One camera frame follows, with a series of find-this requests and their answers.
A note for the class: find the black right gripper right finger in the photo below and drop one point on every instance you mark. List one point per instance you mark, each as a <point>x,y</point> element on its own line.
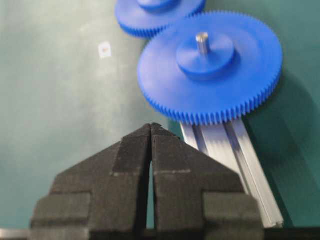
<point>196,197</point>

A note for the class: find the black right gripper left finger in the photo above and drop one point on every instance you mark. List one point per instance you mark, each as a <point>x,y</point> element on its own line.
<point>104,197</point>

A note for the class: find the small blue gear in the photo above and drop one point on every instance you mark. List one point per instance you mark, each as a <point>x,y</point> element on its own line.
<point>146,18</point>

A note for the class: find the large blue gear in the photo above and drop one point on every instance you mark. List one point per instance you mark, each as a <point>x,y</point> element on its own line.
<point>240,72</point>

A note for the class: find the steel shaft in large gear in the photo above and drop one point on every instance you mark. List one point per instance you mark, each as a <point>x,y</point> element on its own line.
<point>203,45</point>

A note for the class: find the small white floor sticker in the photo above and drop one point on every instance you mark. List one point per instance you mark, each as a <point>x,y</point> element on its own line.
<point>104,50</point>

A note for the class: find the aluminium extrusion rail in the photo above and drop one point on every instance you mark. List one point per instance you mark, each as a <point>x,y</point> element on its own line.
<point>229,144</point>

